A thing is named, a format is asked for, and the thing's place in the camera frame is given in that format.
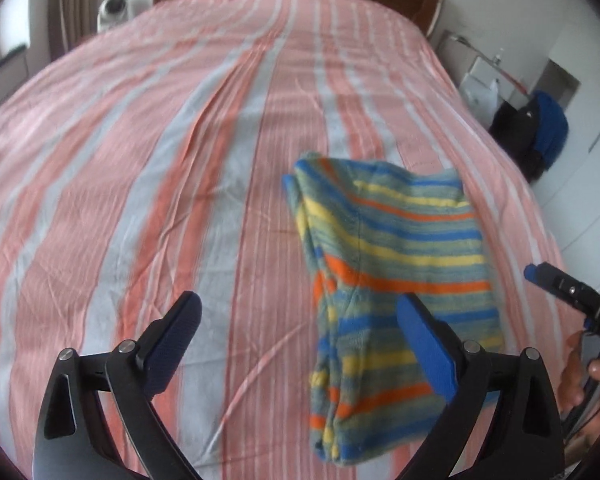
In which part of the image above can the white window side cabinet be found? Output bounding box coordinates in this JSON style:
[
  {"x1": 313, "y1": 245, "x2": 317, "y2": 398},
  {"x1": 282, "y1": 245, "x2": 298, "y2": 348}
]
[{"x1": 0, "y1": 44, "x2": 29, "y2": 106}]

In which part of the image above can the blue and black bag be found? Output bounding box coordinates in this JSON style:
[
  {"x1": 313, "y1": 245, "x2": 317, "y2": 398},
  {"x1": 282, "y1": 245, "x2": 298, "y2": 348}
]
[{"x1": 489, "y1": 91, "x2": 569, "y2": 183}]

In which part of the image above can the person's right hand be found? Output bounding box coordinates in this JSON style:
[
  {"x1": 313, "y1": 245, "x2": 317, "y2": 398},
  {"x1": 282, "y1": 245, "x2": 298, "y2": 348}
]
[{"x1": 558, "y1": 328, "x2": 600, "y2": 451}]

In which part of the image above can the pink grey striped bedspread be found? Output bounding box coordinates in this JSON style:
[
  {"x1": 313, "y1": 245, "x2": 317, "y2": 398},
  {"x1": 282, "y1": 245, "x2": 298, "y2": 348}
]
[{"x1": 0, "y1": 0, "x2": 573, "y2": 479}]

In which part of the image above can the white round fan heater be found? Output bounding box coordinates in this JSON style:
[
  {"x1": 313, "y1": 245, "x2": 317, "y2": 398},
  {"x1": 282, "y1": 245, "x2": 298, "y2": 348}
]
[{"x1": 97, "y1": 0, "x2": 129, "y2": 34}]

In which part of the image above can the striped knit small sweater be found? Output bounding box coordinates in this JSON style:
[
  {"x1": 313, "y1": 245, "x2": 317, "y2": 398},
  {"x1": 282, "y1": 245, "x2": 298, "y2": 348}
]
[{"x1": 283, "y1": 154, "x2": 504, "y2": 466}]

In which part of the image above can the beige curtain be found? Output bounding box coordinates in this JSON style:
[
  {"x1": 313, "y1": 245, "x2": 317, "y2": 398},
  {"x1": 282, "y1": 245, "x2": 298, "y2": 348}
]
[{"x1": 47, "y1": 0, "x2": 98, "y2": 61}]

